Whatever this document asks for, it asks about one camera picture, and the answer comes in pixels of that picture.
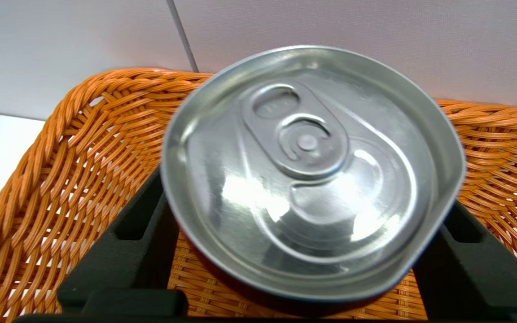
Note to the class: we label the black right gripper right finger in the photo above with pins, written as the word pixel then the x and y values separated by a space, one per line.
pixel 474 278

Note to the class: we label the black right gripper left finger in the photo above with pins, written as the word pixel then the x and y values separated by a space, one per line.
pixel 115 264

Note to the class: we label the red soda can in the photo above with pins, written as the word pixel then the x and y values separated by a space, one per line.
pixel 308 179

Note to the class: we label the orange wicker basket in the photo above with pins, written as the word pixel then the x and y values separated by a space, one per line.
pixel 74 179

